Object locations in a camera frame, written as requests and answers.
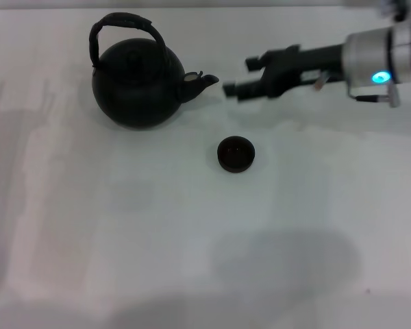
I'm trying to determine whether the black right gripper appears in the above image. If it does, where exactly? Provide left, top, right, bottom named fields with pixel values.
left=222, top=43, right=347, bottom=103

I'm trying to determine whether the small black teacup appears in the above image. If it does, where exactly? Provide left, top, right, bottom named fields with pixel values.
left=216, top=135, right=256, bottom=173

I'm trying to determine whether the black round teapot with handle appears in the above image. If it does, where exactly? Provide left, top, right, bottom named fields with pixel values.
left=87, top=12, right=220, bottom=131

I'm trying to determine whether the clear acrylic camera bracket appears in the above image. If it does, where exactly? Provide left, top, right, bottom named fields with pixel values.
left=303, top=70, right=401, bottom=109

